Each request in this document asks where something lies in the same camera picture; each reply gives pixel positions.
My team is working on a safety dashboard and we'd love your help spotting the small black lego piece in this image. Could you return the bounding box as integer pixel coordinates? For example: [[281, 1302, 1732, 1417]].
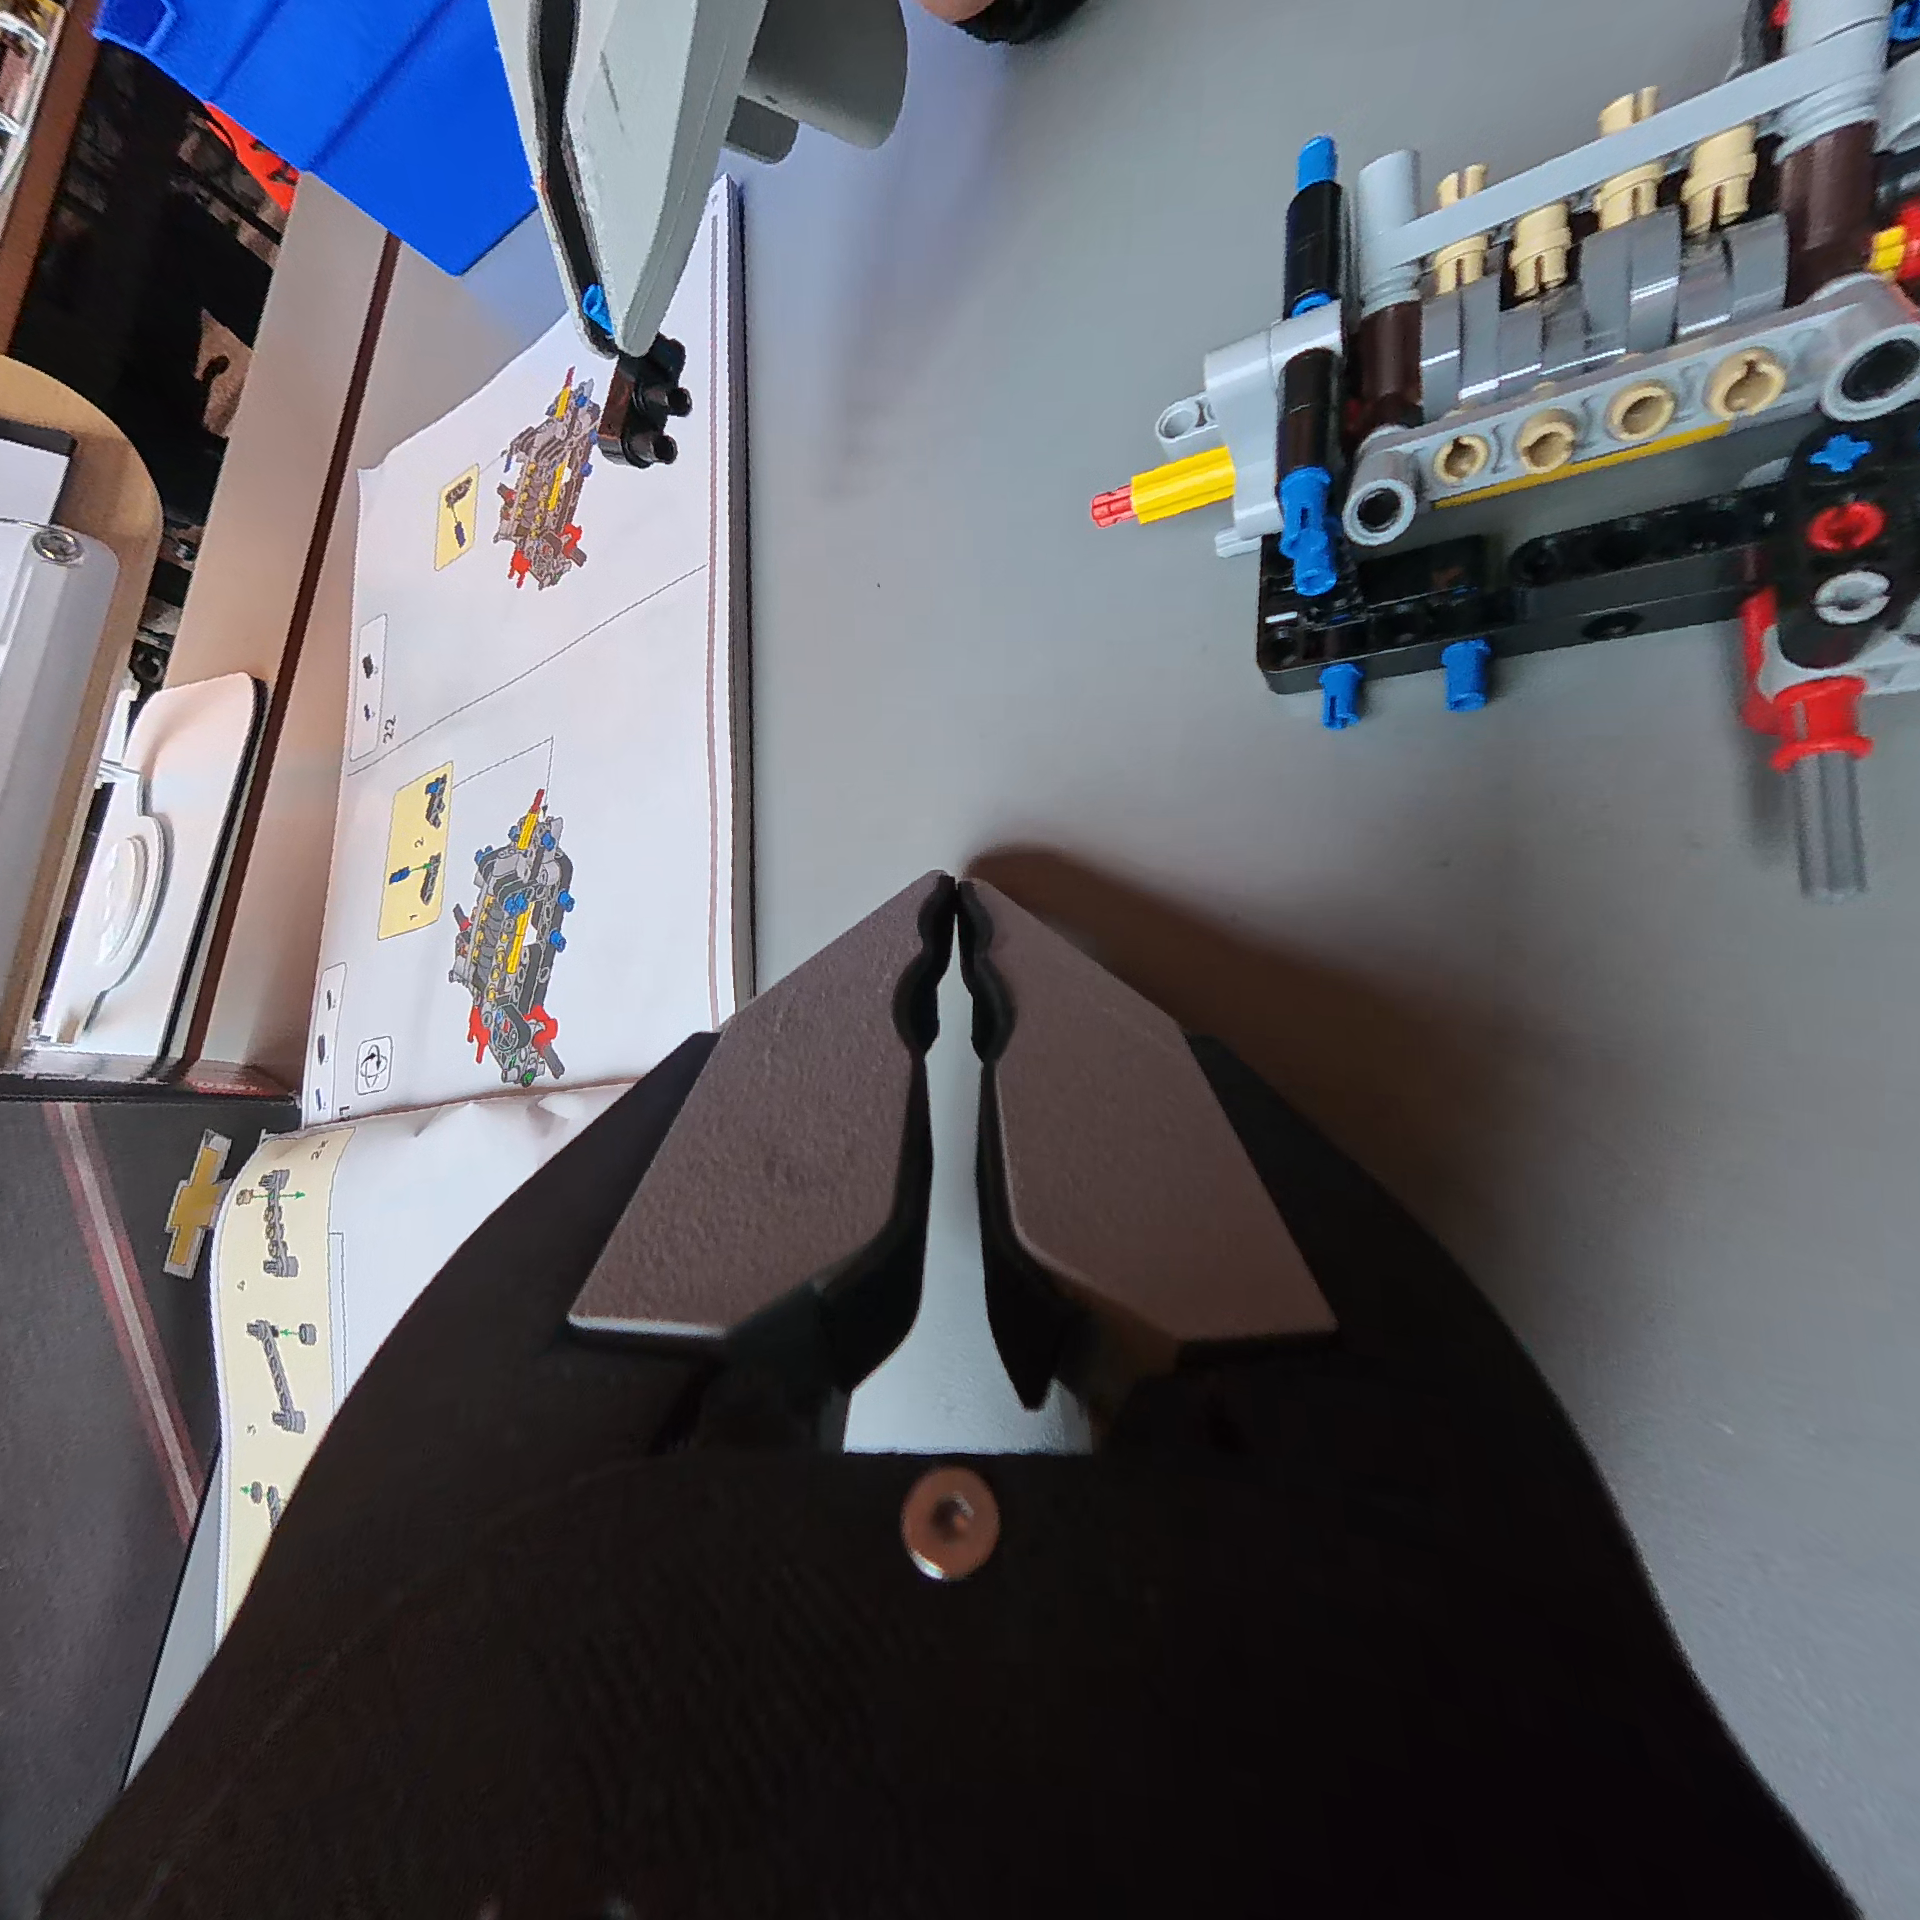
[[600, 335, 696, 471]]

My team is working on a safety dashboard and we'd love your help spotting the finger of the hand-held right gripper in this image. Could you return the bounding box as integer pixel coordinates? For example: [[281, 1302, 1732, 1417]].
[[496, 0, 602, 338], [537, 0, 778, 366]]

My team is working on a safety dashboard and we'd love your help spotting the lego engine assembly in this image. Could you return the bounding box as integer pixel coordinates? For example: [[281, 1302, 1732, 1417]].
[[1093, 0, 1920, 905]]

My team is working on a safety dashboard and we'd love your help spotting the blue plastic storage bin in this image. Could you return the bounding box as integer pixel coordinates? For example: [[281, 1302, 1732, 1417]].
[[90, 0, 544, 281]]

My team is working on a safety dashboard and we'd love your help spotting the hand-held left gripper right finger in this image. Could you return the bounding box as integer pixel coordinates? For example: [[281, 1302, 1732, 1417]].
[[958, 878, 1338, 1415]]

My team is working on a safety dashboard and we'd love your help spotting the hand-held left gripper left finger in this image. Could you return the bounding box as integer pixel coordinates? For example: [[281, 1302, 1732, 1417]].
[[566, 870, 962, 1441]]

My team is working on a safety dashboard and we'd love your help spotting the lego instruction booklet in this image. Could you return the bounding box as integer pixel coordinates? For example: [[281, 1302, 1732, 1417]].
[[210, 172, 760, 1653]]

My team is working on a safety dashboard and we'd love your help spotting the black lego set box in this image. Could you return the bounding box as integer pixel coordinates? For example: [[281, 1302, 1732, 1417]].
[[0, 1072, 305, 1794]]

